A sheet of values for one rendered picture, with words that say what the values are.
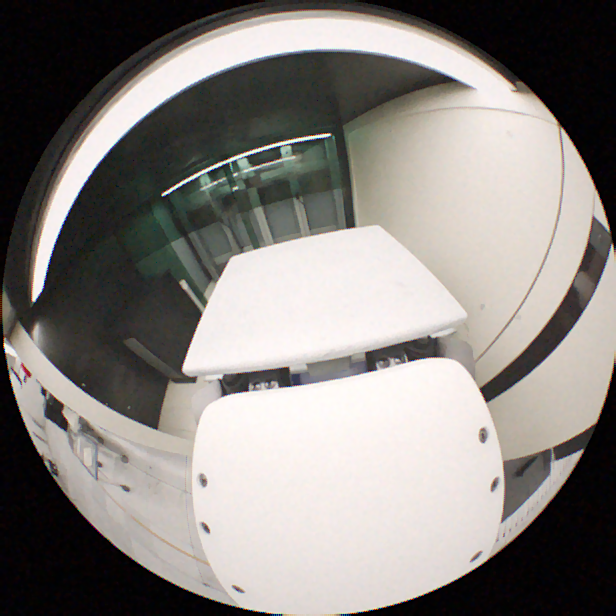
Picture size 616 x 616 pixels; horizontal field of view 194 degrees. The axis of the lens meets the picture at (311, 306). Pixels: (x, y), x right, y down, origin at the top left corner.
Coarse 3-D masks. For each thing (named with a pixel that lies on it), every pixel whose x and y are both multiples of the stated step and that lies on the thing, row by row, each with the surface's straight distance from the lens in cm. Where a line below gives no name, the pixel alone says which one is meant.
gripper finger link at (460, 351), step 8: (440, 344) 9; (448, 344) 9; (456, 344) 9; (464, 344) 9; (408, 352) 8; (432, 352) 9; (440, 352) 9; (448, 352) 9; (456, 352) 9; (464, 352) 9; (472, 352) 9; (408, 360) 9; (416, 360) 9; (456, 360) 9; (464, 360) 9; (472, 360) 9; (472, 368) 9; (472, 376) 9
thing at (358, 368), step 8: (352, 368) 20; (360, 368) 20; (296, 376) 20; (304, 376) 20; (312, 376) 20; (320, 376) 20; (328, 376) 20; (336, 376) 21; (344, 376) 21; (296, 384) 22; (304, 384) 22
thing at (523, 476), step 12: (528, 456) 71; (540, 456) 77; (504, 468) 63; (516, 468) 67; (528, 468) 68; (540, 468) 78; (504, 480) 64; (516, 480) 68; (528, 480) 74; (540, 480) 81; (504, 492) 66; (516, 492) 70; (528, 492) 76; (504, 504) 68; (516, 504) 73; (504, 516) 71
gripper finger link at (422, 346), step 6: (426, 336) 8; (402, 342) 8; (408, 342) 8; (414, 342) 8; (420, 342) 8; (426, 342) 8; (432, 342) 8; (408, 348) 8; (414, 348) 8; (420, 348) 8; (426, 348) 8; (432, 348) 8; (414, 354) 8; (420, 354) 8; (426, 354) 8
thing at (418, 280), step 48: (336, 240) 12; (384, 240) 12; (240, 288) 10; (288, 288) 9; (336, 288) 8; (384, 288) 8; (432, 288) 9; (240, 336) 8; (288, 336) 7; (336, 336) 6; (384, 336) 6; (432, 336) 17
